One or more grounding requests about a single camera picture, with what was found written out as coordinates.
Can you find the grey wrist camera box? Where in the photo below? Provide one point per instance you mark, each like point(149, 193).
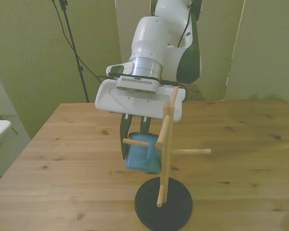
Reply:
point(137, 84)

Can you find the green enamel mug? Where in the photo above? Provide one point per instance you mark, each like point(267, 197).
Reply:
point(137, 158)

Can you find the wooden mug tree black base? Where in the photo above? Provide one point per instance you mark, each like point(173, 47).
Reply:
point(163, 207)

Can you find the black tripod stand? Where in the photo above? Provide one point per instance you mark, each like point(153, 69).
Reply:
point(62, 26)

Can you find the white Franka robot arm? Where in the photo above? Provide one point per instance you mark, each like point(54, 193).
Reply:
point(149, 36)

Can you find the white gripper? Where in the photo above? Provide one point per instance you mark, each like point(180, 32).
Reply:
point(135, 103)

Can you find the beige partition panel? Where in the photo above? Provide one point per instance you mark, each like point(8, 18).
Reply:
point(267, 48)
point(26, 48)

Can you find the black camera stand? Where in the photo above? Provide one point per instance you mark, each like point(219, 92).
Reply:
point(73, 48)

